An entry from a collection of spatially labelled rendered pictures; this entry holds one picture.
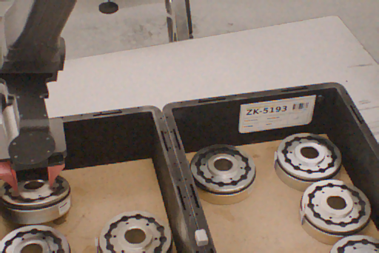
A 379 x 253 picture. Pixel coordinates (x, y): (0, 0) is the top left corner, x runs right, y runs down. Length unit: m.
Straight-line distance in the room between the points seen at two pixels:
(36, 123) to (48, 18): 0.16
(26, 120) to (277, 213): 0.43
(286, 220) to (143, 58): 0.63
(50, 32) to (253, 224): 0.46
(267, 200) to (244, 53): 0.57
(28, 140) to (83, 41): 2.00
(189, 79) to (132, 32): 1.37
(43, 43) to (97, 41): 2.04
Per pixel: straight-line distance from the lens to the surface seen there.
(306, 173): 1.16
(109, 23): 2.99
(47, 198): 1.08
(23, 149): 0.92
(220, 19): 3.02
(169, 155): 1.07
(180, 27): 1.82
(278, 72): 1.61
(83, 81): 1.58
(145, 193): 1.16
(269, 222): 1.13
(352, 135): 1.18
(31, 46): 0.86
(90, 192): 1.16
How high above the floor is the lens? 1.68
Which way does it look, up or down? 42 degrees down
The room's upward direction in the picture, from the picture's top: 2 degrees clockwise
